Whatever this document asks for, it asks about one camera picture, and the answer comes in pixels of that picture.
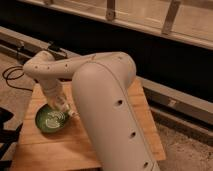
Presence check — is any metal floor rail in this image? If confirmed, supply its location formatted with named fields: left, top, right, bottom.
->
left=0, top=26, right=213, bottom=147

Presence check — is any green ceramic bowl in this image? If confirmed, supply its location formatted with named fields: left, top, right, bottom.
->
left=35, top=104, right=69, bottom=133

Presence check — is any wooden board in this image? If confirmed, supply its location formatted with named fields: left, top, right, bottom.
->
left=10, top=78, right=166, bottom=171

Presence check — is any black object at left edge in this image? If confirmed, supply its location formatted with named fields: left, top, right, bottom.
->
left=0, top=107, right=22, bottom=171

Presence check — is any black clamp on rail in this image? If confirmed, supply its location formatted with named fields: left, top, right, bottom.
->
left=47, top=42, right=67, bottom=60

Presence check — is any white plastic bottle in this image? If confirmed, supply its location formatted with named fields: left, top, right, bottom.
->
left=56, top=99, right=76, bottom=117

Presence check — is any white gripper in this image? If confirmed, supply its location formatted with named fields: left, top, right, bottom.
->
left=40, top=80, right=71, bottom=112

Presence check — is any black coiled cable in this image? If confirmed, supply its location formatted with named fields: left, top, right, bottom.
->
left=2, top=65, right=36, bottom=92

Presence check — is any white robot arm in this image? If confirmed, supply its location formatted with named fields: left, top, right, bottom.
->
left=23, top=50, right=160, bottom=171

